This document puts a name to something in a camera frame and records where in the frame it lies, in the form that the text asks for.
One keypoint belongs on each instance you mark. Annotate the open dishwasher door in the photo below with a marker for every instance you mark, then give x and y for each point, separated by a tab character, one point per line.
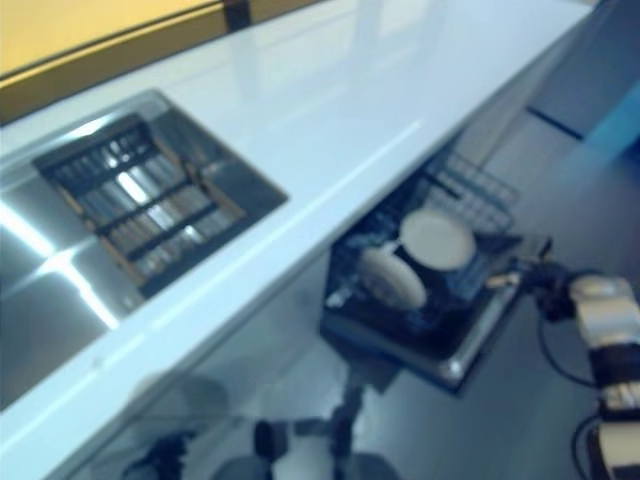
425	360

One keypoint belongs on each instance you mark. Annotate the white ceramic plate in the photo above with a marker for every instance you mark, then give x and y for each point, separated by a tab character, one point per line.
437	237
392	280

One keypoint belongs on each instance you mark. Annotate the black sink drying rack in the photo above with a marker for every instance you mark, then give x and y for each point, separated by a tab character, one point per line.
150	210

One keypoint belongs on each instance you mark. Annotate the dark framed yellow window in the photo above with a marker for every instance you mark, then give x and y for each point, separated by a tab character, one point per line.
75	45

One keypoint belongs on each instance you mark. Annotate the robot right leg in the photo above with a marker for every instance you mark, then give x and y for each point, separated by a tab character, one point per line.
360	465

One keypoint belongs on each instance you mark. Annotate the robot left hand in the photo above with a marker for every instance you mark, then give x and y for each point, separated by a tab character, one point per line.
167	457

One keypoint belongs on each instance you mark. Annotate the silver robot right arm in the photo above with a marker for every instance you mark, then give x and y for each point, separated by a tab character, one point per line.
607	320

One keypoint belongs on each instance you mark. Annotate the stainless steel sink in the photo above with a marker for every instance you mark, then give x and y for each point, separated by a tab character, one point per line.
30	300

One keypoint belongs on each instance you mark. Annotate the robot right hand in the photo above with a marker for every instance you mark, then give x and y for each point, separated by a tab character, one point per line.
552	290

